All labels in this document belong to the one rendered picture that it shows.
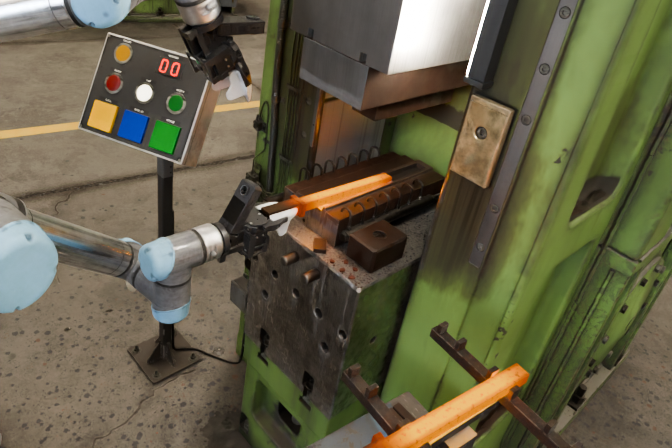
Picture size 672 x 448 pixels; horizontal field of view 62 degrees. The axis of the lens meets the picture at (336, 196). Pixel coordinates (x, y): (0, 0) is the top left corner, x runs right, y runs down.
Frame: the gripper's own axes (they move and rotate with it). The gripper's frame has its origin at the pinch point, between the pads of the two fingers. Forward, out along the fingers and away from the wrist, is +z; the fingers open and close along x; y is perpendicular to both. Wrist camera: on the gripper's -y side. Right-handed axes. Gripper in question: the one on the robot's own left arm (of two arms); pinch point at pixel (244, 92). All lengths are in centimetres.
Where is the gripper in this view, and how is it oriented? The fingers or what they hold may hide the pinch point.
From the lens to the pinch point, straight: 125.0
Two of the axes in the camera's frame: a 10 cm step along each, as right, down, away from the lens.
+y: -7.1, 6.2, -3.4
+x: 6.8, 4.7, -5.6
